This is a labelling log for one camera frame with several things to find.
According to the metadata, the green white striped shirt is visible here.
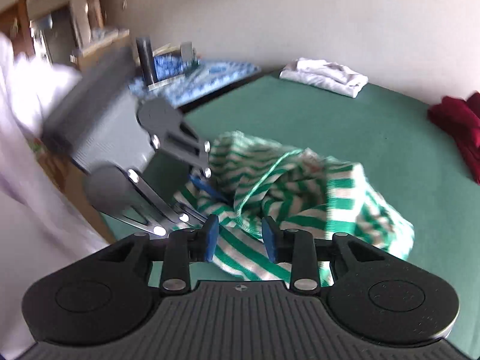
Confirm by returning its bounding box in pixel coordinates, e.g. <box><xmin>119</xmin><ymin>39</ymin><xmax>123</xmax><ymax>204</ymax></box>
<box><xmin>172</xmin><ymin>130</ymin><xmax>415</xmax><ymax>287</ymax></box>

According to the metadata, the blue floral towel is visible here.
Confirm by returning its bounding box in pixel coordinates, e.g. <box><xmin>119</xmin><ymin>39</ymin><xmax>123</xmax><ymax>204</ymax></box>
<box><xmin>129</xmin><ymin>54</ymin><xmax>261</xmax><ymax>107</ymax></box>

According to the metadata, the dark grey cylinder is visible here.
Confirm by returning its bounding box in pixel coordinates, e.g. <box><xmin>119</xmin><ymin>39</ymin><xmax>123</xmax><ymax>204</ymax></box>
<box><xmin>136</xmin><ymin>37</ymin><xmax>160</xmax><ymax>85</ymax></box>

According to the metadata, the white folded shirt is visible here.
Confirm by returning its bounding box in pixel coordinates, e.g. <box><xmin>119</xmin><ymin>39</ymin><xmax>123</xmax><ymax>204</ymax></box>
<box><xmin>279</xmin><ymin>57</ymin><xmax>369</xmax><ymax>99</ymax></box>

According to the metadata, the dark red garment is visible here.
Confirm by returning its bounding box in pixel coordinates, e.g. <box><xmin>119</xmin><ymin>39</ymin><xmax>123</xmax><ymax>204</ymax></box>
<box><xmin>427</xmin><ymin>92</ymin><xmax>480</xmax><ymax>185</ymax></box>

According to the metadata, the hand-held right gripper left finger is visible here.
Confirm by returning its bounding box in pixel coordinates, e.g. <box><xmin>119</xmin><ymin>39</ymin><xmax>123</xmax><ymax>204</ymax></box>
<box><xmin>95</xmin><ymin>214</ymin><xmax>220</xmax><ymax>295</ymax></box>

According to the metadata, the wooden cabinet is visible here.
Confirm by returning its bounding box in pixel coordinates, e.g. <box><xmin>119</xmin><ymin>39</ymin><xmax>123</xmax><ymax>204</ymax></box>
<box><xmin>0</xmin><ymin>0</ymin><xmax>132</xmax><ymax>83</ymax></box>

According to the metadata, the green table cover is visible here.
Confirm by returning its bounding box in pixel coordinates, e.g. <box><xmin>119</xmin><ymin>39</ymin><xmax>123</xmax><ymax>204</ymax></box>
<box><xmin>99</xmin><ymin>69</ymin><xmax>480</xmax><ymax>357</ymax></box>

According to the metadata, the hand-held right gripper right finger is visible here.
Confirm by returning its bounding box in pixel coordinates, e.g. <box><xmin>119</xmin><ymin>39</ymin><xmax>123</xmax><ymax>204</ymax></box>
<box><xmin>261</xmin><ymin>216</ymin><xmax>391</xmax><ymax>295</ymax></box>

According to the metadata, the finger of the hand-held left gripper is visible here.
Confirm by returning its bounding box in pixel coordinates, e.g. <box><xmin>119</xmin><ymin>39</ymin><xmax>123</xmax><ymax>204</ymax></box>
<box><xmin>150</xmin><ymin>118</ymin><xmax>230</xmax><ymax>204</ymax></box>
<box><xmin>116</xmin><ymin>168</ymin><xmax>209</xmax><ymax>238</ymax></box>

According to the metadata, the cardboard box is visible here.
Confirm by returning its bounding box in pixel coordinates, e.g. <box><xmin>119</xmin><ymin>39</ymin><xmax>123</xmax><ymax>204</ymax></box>
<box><xmin>71</xmin><ymin>30</ymin><xmax>132</xmax><ymax>70</ymax></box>

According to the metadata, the person's light shirt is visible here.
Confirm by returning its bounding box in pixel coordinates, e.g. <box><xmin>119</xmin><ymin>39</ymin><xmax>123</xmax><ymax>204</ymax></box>
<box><xmin>0</xmin><ymin>34</ymin><xmax>117</xmax><ymax>360</ymax></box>

